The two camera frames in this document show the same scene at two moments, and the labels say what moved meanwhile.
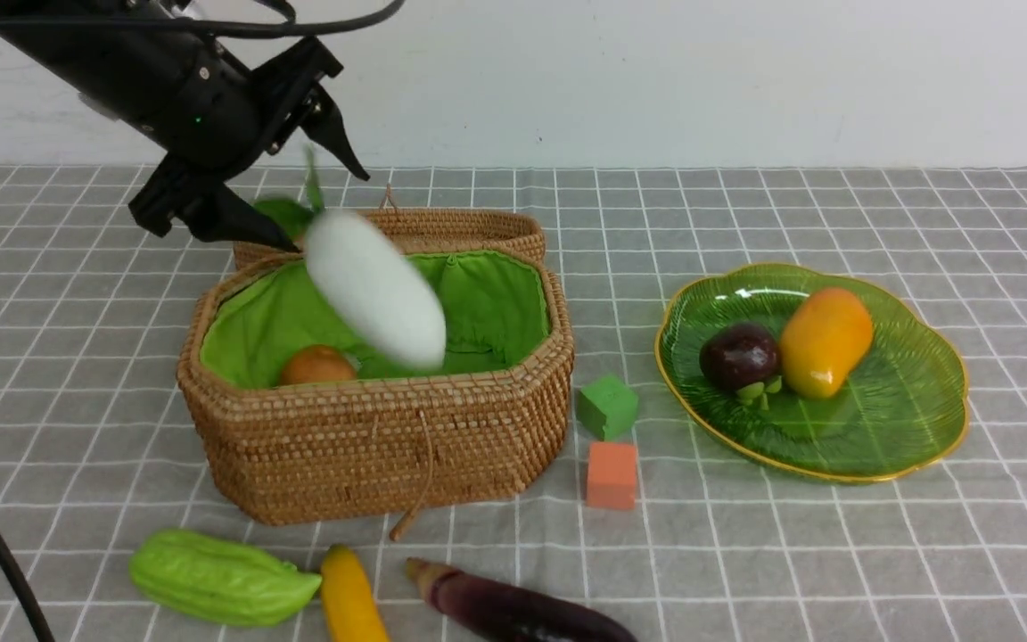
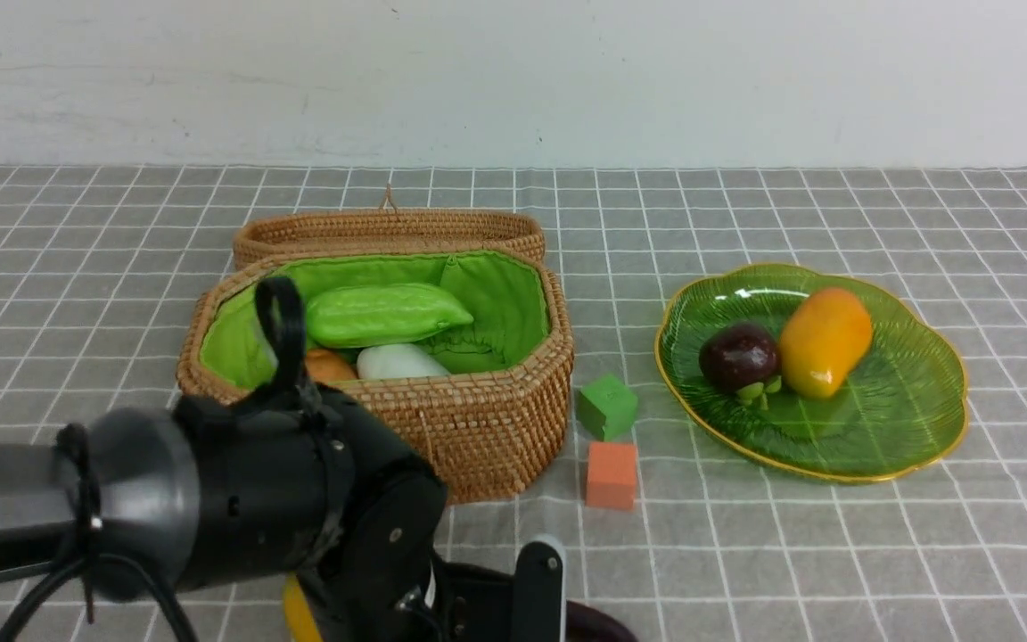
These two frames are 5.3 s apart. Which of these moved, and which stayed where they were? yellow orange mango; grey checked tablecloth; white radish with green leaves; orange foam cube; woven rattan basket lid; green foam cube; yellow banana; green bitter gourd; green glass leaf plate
Moved: white radish with green leaves; green bitter gourd; yellow banana
Stayed: grey checked tablecloth; yellow orange mango; woven rattan basket lid; green foam cube; orange foam cube; green glass leaf plate
